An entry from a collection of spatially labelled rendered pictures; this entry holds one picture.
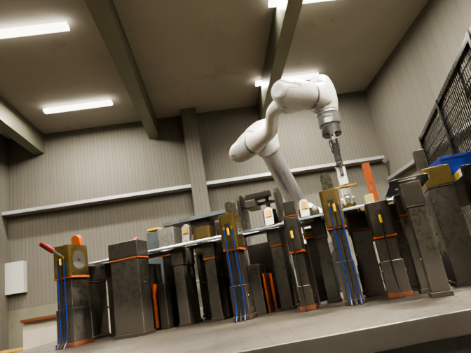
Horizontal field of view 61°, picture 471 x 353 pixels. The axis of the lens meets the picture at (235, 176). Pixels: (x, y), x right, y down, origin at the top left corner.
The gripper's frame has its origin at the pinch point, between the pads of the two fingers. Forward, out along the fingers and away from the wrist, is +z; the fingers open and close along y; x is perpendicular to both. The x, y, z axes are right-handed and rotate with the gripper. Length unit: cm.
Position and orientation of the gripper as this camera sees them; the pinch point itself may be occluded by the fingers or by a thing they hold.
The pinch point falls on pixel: (342, 176)
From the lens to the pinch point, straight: 152.9
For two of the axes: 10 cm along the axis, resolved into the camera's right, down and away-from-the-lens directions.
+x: 9.4, -2.3, -2.4
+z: 1.6, 9.5, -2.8
